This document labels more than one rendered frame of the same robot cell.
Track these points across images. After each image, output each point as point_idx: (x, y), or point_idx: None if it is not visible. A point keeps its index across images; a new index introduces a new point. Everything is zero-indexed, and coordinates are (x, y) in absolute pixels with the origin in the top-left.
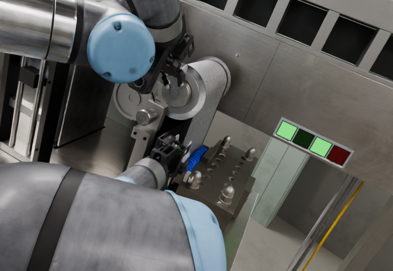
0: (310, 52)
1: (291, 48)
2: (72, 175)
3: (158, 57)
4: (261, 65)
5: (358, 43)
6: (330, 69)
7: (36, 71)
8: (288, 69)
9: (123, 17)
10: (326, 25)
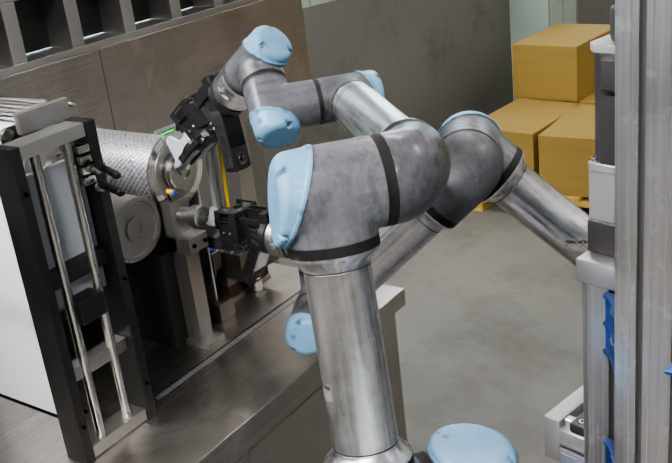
0: (130, 38)
1: (113, 48)
2: (458, 131)
3: (238, 123)
4: (98, 93)
5: None
6: (157, 40)
7: (87, 292)
8: (125, 74)
9: (370, 72)
10: None
